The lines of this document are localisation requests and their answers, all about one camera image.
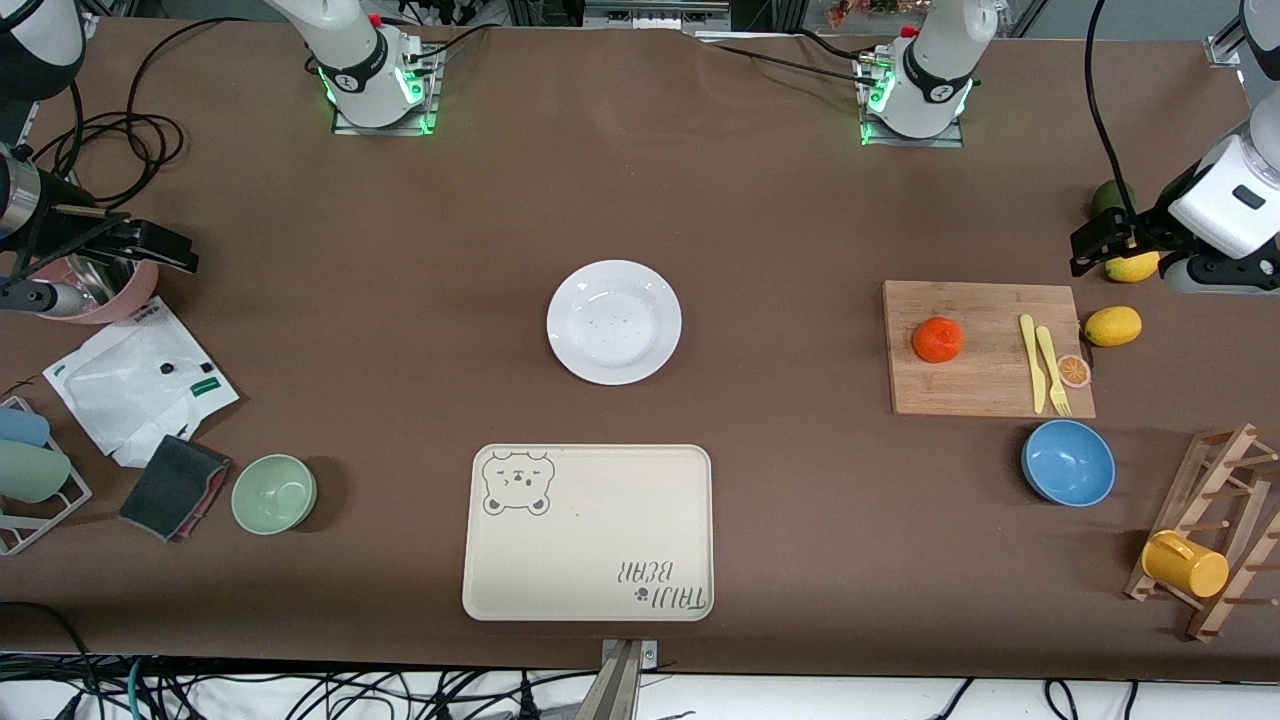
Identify orange mandarin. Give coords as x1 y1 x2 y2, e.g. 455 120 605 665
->
911 317 966 364

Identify white round plate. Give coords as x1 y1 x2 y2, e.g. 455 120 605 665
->
546 260 683 387

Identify beige bear print tray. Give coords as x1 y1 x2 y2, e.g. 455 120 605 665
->
462 444 715 623

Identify yellow lemon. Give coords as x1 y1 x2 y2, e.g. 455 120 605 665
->
1104 250 1162 284
1084 306 1143 348

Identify green avocado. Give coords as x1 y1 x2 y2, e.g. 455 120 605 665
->
1090 180 1136 221

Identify pink bowl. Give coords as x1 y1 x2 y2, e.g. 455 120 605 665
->
40 255 159 325

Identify metal scoop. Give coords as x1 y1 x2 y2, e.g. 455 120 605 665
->
62 256 131 301

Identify yellow plastic knife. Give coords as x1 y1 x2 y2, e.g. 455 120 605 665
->
1019 314 1047 414

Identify yellow plastic fork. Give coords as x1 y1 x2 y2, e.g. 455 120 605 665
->
1035 326 1073 418

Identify white plastic bag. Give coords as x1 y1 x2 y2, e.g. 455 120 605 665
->
43 297 241 469

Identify wooden cutting board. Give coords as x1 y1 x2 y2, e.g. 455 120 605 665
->
882 280 1097 419

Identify light blue cup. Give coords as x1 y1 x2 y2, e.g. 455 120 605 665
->
0 405 51 449

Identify blue bowl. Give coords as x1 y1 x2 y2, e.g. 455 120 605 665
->
1021 419 1117 508

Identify dark grey folded cloth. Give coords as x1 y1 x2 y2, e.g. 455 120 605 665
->
118 435 233 544

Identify pale green cup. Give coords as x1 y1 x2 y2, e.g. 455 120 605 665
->
0 440 73 504

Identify wooden cup rack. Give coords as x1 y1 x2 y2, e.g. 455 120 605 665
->
1124 423 1280 643

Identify pale green bowl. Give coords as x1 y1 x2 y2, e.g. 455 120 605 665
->
231 454 318 536

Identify yellow cup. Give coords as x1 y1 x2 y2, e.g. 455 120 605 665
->
1141 530 1230 599

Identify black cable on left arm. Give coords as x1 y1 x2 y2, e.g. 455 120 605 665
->
1085 0 1141 221

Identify coiled black table cable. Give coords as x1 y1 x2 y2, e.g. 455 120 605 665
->
20 15 261 211

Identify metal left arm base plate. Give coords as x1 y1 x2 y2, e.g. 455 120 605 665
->
858 55 967 149

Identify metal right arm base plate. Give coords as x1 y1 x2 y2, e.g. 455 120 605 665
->
332 45 439 137

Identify white wire rack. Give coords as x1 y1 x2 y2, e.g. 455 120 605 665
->
0 395 93 556

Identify black right base cable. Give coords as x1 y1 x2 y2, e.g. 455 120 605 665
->
400 22 493 63

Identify black base cable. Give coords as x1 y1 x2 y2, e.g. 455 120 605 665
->
700 38 886 91
400 22 493 63

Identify black left base cable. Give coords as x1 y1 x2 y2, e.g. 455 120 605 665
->
700 38 886 91

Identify tangled black floor cables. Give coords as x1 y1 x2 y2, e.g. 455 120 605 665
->
0 600 1280 720

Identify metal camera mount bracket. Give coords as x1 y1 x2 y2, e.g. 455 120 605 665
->
575 638 661 720

